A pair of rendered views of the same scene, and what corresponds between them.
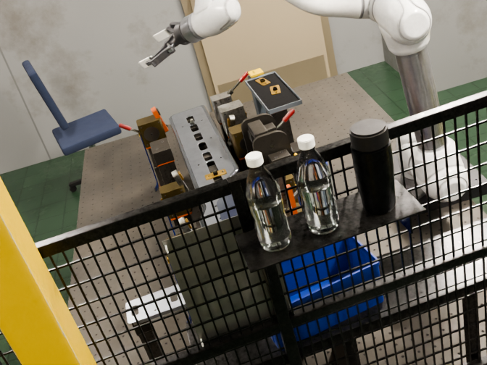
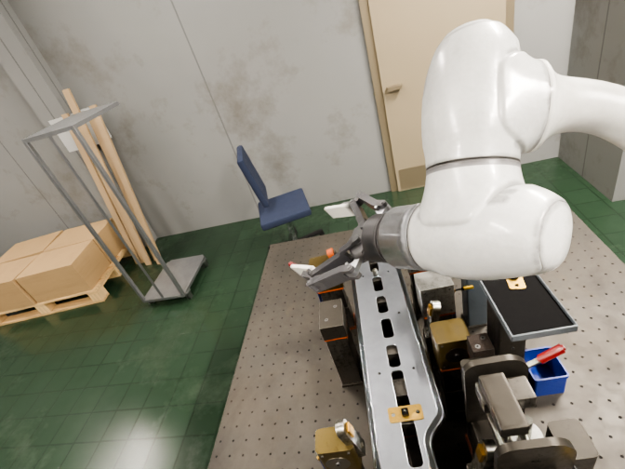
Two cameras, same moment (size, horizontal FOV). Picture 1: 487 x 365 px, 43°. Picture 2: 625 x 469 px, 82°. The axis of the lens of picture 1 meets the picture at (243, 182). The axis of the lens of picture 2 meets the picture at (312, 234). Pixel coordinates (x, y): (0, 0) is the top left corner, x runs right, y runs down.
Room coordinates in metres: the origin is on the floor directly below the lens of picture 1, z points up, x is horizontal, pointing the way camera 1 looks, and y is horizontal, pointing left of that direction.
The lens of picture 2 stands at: (1.60, 0.03, 1.90)
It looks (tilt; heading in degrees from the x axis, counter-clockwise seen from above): 33 degrees down; 17
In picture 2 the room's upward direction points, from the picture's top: 19 degrees counter-clockwise
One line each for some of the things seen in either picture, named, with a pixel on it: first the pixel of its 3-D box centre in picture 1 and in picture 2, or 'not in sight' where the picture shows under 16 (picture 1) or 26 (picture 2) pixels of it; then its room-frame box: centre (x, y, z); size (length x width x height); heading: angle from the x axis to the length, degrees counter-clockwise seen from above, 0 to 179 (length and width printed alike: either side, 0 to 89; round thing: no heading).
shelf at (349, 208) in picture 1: (322, 206); not in sight; (1.00, -0.14, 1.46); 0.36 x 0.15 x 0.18; 96
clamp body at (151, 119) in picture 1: (156, 154); (330, 296); (2.64, 0.36, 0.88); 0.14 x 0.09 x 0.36; 96
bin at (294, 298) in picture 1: (314, 288); not in sight; (1.20, -0.10, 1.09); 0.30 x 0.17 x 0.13; 104
